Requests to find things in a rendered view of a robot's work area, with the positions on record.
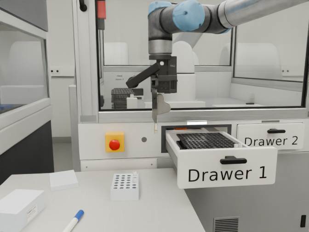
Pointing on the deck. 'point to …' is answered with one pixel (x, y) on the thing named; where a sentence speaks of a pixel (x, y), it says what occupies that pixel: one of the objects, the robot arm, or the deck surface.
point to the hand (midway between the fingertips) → (153, 118)
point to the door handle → (82, 5)
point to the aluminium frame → (179, 112)
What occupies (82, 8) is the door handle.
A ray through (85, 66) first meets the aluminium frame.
